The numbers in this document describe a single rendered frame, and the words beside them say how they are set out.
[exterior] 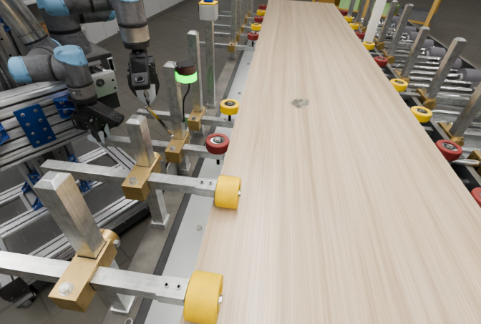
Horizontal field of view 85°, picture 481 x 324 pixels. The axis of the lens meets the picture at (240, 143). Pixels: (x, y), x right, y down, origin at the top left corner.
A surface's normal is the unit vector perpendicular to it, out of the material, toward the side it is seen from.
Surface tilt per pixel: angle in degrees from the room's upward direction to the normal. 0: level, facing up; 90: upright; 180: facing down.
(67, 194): 90
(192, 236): 0
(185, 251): 0
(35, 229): 0
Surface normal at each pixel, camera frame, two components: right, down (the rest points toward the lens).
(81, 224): 0.99, 0.11
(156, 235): 0.04, -0.78
